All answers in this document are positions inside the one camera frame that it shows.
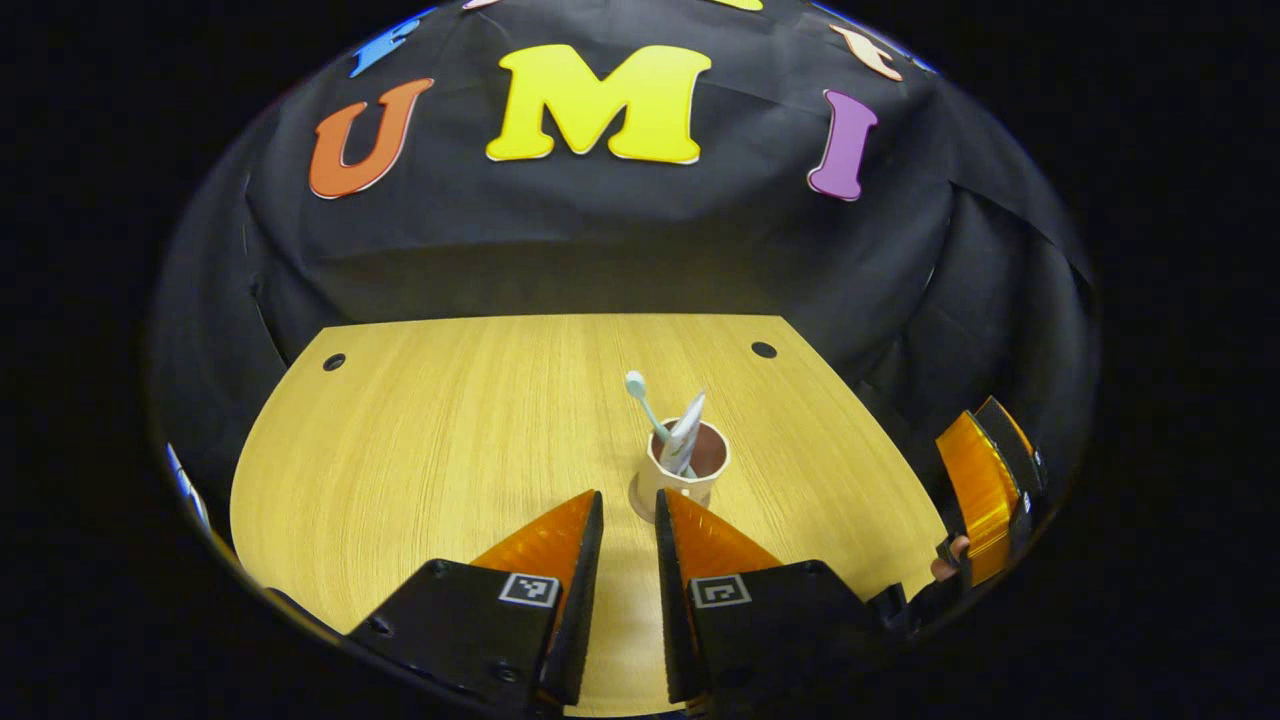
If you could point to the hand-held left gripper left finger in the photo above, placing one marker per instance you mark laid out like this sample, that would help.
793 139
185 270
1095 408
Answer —
585 600

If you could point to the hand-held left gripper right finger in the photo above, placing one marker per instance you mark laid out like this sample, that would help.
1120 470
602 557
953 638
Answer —
672 620

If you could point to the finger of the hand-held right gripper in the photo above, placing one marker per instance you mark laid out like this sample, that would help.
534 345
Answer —
1025 470
985 500

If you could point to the beige cup with brown inside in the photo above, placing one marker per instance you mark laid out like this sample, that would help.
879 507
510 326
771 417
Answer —
690 490

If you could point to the white toothpaste tube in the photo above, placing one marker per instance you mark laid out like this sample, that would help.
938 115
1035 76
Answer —
685 435

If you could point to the mint green toothbrush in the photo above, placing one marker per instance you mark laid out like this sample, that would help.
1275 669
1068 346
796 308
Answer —
636 381

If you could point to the wooden desktop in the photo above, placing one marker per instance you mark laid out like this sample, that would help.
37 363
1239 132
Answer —
450 430

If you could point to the black backdrop cloth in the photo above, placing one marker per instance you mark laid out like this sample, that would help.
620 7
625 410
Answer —
600 240

